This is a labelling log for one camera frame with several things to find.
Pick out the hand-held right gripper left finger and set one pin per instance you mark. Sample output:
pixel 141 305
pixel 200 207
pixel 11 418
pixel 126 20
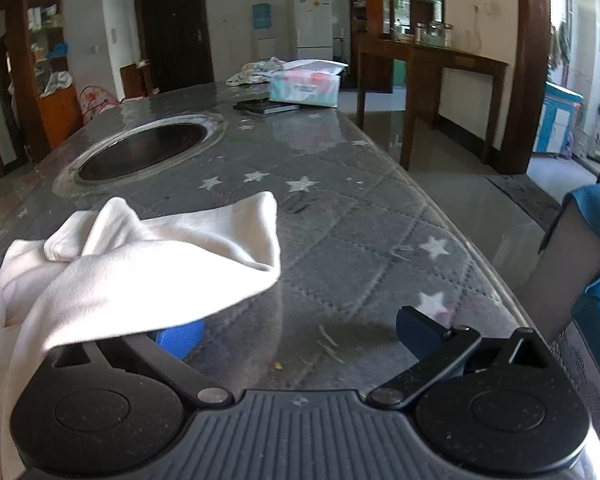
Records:
pixel 180 340

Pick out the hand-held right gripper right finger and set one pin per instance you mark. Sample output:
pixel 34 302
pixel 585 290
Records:
pixel 420 335

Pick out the white garment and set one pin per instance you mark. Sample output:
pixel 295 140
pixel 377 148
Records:
pixel 130 260

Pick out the grey star quilted table cover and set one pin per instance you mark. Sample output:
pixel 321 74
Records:
pixel 355 220

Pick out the dark floor mat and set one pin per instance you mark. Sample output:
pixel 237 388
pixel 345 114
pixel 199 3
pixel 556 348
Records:
pixel 525 200

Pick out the round black table stove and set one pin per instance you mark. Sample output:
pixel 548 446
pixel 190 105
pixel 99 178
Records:
pixel 145 147

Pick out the black flat device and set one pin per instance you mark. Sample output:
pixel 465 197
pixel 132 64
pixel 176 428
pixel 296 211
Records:
pixel 265 106

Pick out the blue cabinet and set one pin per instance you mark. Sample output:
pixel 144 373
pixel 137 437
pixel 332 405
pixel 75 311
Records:
pixel 557 120

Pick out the small wooden cabinet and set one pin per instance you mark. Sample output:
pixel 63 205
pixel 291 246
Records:
pixel 135 80

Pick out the wooden bookshelf cabinet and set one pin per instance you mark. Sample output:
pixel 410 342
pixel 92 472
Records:
pixel 55 105

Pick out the pastel tissue box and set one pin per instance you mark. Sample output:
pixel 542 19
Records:
pixel 305 90

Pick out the wooden console table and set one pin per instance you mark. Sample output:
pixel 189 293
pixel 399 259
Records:
pixel 430 60

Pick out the floral cloth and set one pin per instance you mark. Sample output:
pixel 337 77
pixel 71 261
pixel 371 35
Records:
pixel 255 71

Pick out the dark wooden archway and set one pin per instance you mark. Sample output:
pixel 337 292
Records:
pixel 527 60

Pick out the glass jar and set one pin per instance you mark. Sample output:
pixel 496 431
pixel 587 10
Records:
pixel 435 33
pixel 448 35
pixel 420 33

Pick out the dark wooden door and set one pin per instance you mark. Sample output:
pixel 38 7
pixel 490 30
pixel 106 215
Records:
pixel 175 35

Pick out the white water dispenser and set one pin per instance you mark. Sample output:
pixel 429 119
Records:
pixel 265 44

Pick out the hanging grey garment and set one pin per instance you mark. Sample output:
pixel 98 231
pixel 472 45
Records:
pixel 560 45

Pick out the white refrigerator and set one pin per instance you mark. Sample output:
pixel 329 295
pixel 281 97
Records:
pixel 312 25

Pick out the wooden display cabinet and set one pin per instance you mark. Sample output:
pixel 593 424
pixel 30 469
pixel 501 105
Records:
pixel 375 5

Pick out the blue water bottle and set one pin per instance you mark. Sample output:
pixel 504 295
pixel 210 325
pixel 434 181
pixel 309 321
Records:
pixel 261 16

